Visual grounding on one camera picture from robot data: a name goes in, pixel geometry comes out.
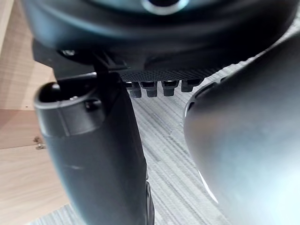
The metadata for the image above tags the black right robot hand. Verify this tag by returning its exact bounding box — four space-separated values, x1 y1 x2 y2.
22 0 300 225

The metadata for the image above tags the small metal cabinet fitting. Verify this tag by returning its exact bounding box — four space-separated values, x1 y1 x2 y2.
33 136 47 151

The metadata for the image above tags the light wooden cabinet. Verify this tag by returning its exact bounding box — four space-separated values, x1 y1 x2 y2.
0 0 71 225

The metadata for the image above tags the silver robot leg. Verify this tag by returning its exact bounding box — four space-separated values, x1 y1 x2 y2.
183 30 300 225

